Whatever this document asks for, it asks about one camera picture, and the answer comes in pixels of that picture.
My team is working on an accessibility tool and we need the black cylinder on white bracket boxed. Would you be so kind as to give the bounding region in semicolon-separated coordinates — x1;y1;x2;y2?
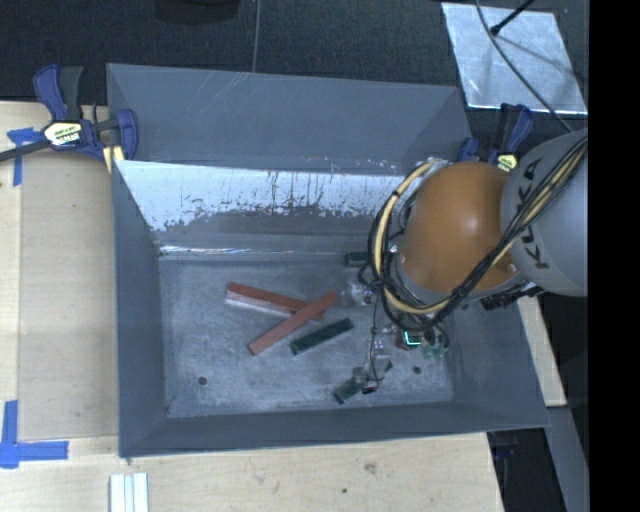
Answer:
343;251;375;305

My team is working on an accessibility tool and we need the red-brown flat block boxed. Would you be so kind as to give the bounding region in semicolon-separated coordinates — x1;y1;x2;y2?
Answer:
223;281;326;322
246;290;339;358

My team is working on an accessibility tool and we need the pale wood flat board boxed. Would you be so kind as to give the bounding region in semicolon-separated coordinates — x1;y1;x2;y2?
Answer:
16;153;122;443

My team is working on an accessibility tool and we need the grey metal bin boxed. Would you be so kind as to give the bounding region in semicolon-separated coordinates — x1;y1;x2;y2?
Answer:
104;62;552;459

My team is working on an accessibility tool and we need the dark green flat block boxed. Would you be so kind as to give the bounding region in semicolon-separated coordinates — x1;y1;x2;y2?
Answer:
332;378;365;406
288;317;356;357

